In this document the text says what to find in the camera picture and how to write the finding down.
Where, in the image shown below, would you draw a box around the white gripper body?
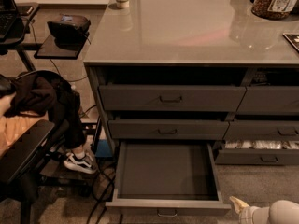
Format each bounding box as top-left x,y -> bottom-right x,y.
239,206 -> 269,224

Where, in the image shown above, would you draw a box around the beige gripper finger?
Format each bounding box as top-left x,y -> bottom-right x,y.
230,196 -> 249,214

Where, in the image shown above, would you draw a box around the drawer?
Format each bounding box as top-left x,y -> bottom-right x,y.
238,86 -> 299,114
106,142 -> 231,217
99,85 -> 246,112
212,140 -> 299,165
224,120 -> 299,141
108,119 -> 229,140

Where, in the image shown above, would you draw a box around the grey drawer cabinet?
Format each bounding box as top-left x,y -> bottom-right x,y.
83,0 -> 299,161

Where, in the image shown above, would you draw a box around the white and black sneaker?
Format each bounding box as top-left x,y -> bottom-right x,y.
64,152 -> 97,175

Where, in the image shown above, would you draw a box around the black card on counter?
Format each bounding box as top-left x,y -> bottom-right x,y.
283,33 -> 299,52

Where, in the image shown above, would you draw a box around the glass jar of nuts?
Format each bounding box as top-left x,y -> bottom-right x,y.
251,0 -> 298,20

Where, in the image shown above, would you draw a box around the black office chair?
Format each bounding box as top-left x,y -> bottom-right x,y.
0,119 -> 70,224

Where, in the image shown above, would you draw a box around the person's black trousers leg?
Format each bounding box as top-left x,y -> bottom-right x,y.
0,72 -> 85,157

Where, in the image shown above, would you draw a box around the black VR headset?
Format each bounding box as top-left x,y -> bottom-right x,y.
47,14 -> 91,44

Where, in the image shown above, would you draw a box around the black side tray table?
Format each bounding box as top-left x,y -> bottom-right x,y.
34,35 -> 87,60

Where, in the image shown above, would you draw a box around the black laptop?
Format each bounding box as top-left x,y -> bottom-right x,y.
0,0 -> 19,40

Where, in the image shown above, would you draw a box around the black floor cables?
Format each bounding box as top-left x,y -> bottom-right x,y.
85,168 -> 124,224

